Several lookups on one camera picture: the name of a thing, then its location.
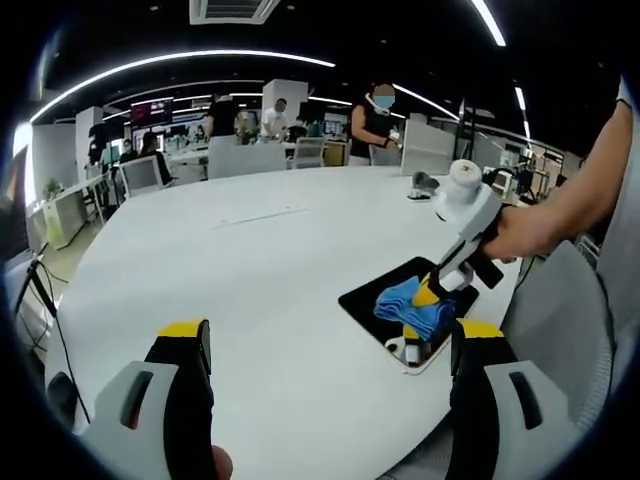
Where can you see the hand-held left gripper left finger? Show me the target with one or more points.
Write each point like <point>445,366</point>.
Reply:
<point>190,415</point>

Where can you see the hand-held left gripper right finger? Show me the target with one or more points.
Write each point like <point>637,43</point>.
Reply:
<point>475,425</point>

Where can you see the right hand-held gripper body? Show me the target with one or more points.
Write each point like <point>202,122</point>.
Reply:
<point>470,212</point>

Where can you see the blue cleaning cloth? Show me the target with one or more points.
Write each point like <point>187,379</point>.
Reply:
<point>395,307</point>

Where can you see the black tray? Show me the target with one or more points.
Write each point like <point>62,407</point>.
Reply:
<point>370,300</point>

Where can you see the person's right hand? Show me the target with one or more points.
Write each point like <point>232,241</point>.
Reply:
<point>520,235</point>

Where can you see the person's left hand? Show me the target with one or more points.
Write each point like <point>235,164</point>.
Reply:
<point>222,462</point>

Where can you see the black and white power strip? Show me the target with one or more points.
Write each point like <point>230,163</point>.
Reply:
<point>419,197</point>

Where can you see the grey rounded object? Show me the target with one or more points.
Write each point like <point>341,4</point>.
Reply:
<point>425,181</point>

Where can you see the white desk partition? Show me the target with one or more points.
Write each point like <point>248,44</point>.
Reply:
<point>430,147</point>
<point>245,157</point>

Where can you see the person's grey shirt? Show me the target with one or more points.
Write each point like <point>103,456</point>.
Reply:
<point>622,260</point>

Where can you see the white office chair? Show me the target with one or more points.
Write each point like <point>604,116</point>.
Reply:
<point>309,152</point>
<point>142,175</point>

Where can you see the green potted plant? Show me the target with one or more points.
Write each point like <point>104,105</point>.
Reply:
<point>51,189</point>

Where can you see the ceiling air vent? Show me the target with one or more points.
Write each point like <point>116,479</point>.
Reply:
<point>232,11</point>

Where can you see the wall display screen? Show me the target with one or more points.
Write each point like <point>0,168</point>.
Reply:
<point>151,112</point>

